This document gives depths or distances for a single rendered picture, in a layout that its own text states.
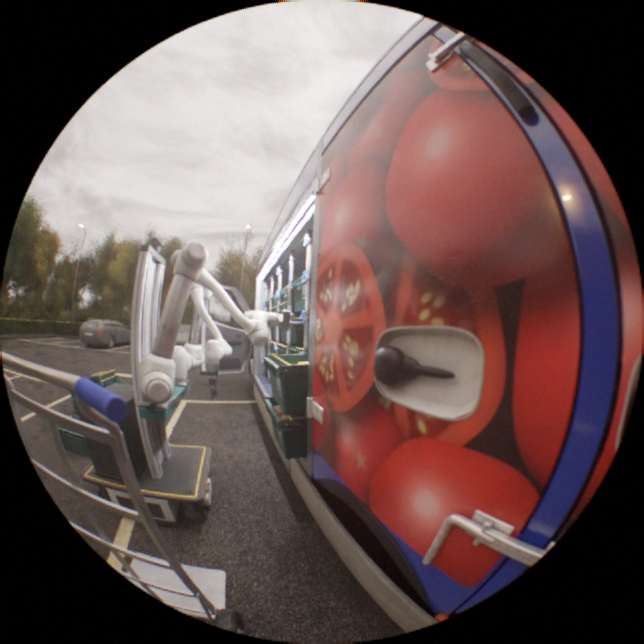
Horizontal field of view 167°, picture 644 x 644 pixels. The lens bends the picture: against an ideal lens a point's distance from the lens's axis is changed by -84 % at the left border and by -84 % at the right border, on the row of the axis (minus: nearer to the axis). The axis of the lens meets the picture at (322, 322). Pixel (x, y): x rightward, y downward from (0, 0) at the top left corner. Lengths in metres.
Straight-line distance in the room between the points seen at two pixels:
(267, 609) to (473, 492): 1.16
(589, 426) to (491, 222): 0.33
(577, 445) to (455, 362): 0.27
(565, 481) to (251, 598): 1.33
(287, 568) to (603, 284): 1.58
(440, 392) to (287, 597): 1.27
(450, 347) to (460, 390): 0.08
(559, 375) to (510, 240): 0.20
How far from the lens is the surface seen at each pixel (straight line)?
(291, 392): 1.07
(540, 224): 0.37
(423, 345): 0.48
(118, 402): 0.32
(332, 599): 1.41
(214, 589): 1.47
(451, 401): 0.45
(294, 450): 1.21
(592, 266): 0.36
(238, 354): 4.48
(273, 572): 1.49
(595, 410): 0.36
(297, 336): 1.98
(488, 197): 0.42
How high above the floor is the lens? 1.32
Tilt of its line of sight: 2 degrees up
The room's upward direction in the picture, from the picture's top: 2 degrees clockwise
